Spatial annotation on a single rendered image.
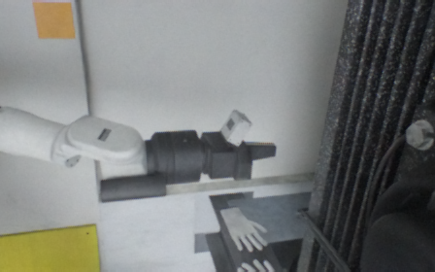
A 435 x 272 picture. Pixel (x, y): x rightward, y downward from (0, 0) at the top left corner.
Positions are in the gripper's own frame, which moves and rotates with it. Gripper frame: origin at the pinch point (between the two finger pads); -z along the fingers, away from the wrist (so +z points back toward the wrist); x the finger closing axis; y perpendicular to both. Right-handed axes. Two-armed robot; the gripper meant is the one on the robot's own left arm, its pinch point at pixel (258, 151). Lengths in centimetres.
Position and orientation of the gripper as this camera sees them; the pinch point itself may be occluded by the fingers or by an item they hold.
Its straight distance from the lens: 65.5
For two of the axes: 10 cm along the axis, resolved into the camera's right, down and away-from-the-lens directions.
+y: 0.4, -9.0, -4.4
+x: 2.4, 4.4, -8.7
